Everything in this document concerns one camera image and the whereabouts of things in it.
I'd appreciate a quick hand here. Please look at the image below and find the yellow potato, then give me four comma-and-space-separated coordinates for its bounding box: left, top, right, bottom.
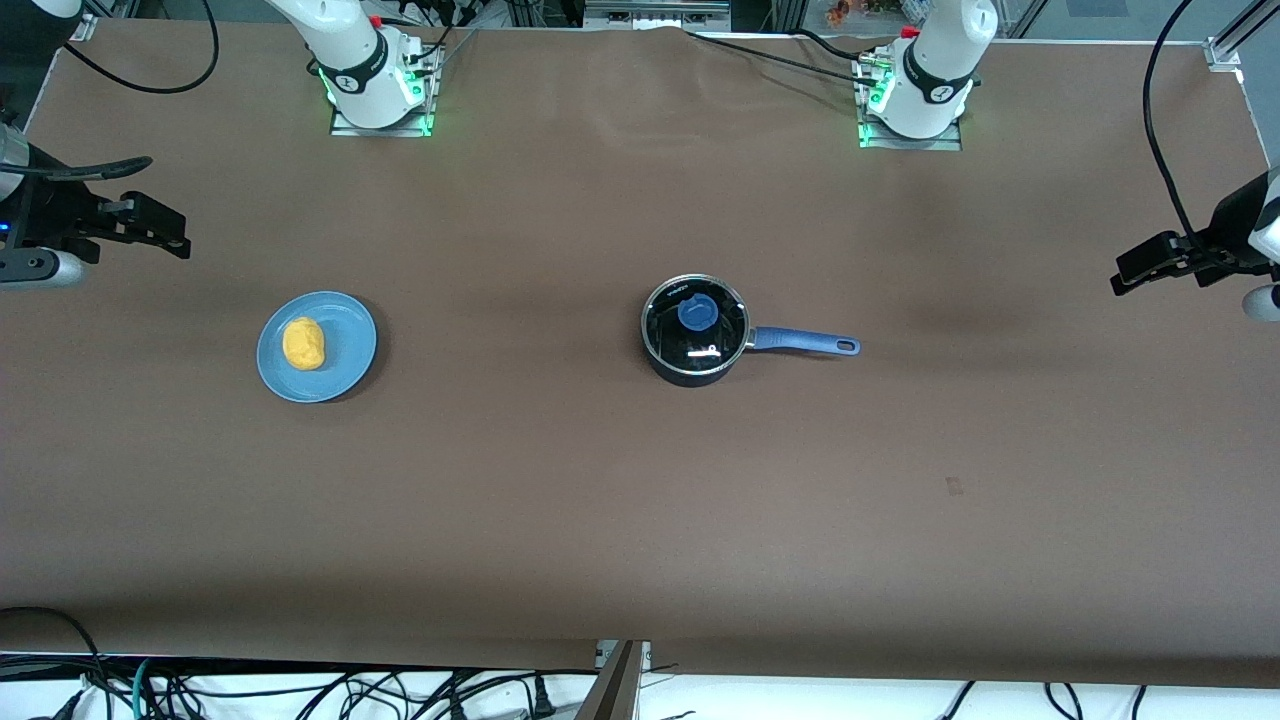
282, 317, 328, 372

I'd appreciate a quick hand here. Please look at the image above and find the glass lid with blue knob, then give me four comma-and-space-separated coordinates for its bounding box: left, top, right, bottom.
642, 274, 751, 363

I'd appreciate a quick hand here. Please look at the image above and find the blue round plate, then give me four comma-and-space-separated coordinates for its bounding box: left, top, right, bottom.
256, 291, 379, 404

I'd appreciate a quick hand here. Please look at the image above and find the aluminium profile beam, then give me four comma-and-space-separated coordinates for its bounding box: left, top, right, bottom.
575, 640, 651, 720

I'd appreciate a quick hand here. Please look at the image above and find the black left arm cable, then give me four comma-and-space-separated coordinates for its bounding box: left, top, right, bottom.
1143, 0, 1201, 241

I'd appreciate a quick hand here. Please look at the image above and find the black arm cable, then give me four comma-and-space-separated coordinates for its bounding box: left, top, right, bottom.
1143, 0, 1201, 241
60, 0, 220, 95

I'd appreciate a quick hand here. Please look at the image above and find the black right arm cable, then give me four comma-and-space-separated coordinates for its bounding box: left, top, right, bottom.
60, 0, 220, 95

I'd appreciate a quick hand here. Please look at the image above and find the aluminium corner frame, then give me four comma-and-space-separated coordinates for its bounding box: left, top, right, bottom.
1205, 0, 1280, 71

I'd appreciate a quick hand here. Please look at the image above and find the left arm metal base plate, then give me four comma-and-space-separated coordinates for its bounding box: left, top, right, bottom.
855, 55, 963, 151

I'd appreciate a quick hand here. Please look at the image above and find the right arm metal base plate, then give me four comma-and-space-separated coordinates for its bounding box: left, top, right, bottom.
330, 45, 442, 138

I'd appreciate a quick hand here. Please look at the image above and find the black pot with blue handle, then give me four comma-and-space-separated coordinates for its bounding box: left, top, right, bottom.
640, 273, 861, 389

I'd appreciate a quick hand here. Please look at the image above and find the black looping floor cable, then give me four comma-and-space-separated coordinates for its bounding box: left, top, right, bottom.
0, 606, 113, 720

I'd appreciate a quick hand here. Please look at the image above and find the black cable along table edge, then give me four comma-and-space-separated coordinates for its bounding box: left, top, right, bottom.
685, 30, 881, 86

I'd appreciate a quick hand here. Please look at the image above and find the grey metal equipment rail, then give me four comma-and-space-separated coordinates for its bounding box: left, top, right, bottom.
585, 0, 731, 31

